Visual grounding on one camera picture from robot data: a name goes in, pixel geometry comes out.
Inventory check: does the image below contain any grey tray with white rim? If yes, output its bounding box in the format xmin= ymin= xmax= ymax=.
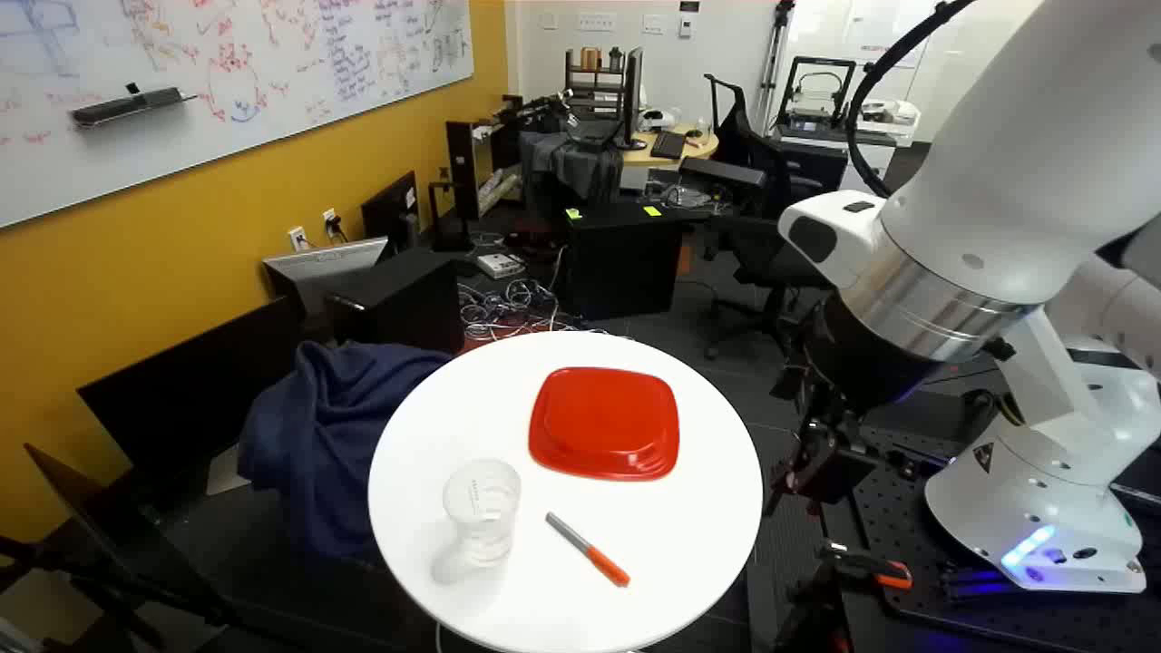
xmin=260 ymin=232 xmax=397 ymax=292

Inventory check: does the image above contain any black perforated robot table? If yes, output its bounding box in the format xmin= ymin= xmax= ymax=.
xmin=812 ymin=420 xmax=1161 ymax=653

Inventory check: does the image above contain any black office chair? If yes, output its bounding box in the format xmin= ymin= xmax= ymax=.
xmin=704 ymin=210 xmax=842 ymax=354

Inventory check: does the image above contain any black low cabinet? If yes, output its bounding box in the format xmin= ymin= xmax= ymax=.
xmin=320 ymin=247 xmax=467 ymax=354

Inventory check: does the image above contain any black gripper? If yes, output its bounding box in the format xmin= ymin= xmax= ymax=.
xmin=800 ymin=290 xmax=1024 ymax=423

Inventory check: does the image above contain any clear plastic measuring cup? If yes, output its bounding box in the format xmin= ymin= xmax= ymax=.
xmin=432 ymin=454 xmax=528 ymax=574

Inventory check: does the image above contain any black clamp with orange handle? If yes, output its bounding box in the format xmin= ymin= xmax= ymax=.
xmin=816 ymin=540 xmax=920 ymax=598
xmin=768 ymin=414 xmax=880 ymax=509

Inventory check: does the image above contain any orange and grey marker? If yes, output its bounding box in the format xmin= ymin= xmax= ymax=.
xmin=542 ymin=511 xmax=635 ymax=591

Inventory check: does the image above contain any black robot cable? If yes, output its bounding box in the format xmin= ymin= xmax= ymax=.
xmin=842 ymin=0 xmax=975 ymax=200

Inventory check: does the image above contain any white round table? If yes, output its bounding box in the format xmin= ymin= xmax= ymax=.
xmin=367 ymin=325 xmax=768 ymax=653

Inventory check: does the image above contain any black shelf rack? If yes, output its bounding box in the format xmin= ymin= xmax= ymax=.
xmin=559 ymin=42 xmax=646 ymax=123

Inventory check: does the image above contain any black flat panel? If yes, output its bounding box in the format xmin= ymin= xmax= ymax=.
xmin=77 ymin=296 xmax=310 ymax=519

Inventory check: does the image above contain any dark blue cloth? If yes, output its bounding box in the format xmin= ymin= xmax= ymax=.
xmin=235 ymin=338 xmax=454 ymax=574

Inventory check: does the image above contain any black monitor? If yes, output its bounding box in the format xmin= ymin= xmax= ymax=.
xmin=361 ymin=169 xmax=425 ymax=253

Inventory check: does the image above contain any black frame 3D printer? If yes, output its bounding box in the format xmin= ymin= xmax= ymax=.
xmin=772 ymin=52 xmax=872 ymax=145

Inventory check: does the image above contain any whiteboard with writing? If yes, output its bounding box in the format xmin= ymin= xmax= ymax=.
xmin=0 ymin=0 xmax=479 ymax=232

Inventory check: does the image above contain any red square plate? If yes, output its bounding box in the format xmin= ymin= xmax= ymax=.
xmin=528 ymin=363 xmax=681 ymax=483

